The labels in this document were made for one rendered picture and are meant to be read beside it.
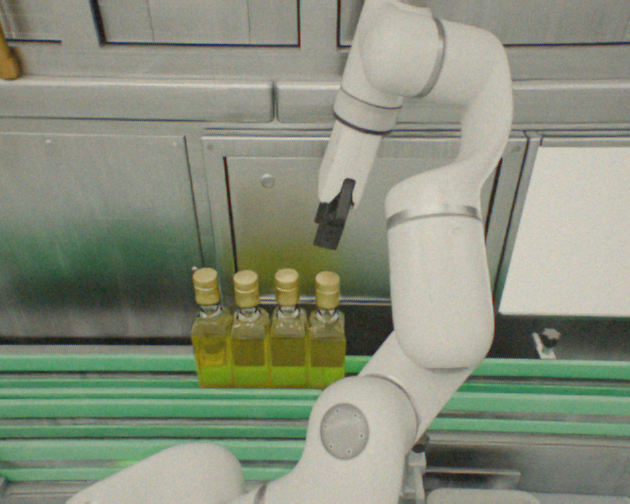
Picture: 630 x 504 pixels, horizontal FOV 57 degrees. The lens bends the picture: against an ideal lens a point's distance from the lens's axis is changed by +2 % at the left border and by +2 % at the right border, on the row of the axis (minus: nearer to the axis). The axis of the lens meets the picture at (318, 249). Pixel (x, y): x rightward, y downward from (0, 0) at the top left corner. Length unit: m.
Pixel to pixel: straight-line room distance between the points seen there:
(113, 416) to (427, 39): 0.71
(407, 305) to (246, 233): 0.49
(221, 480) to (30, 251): 0.65
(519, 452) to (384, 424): 0.60
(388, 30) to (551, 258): 0.57
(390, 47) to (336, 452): 0.35
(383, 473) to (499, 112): 0.34
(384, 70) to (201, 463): 0.40
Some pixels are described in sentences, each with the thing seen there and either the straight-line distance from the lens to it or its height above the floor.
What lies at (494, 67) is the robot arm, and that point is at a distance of 0.60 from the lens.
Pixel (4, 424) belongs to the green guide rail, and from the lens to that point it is 1.07.
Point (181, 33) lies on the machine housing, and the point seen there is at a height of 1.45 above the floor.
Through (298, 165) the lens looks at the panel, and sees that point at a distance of 0.86.
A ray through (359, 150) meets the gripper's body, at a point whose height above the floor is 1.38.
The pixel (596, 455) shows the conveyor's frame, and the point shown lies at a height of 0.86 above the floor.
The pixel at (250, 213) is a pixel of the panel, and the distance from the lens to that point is 0.91.
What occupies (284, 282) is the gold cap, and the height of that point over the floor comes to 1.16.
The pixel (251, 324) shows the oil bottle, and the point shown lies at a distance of 0.85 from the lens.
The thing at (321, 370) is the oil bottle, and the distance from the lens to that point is 0.89.
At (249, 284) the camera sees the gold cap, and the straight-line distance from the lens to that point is 0.81.
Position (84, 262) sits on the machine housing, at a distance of 1.09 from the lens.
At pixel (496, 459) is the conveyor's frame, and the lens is 1.04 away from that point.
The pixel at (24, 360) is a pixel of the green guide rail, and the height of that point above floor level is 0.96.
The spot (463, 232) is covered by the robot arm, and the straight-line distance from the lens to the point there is 0.49.
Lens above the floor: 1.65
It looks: 35 degrees down
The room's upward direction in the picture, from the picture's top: straight up
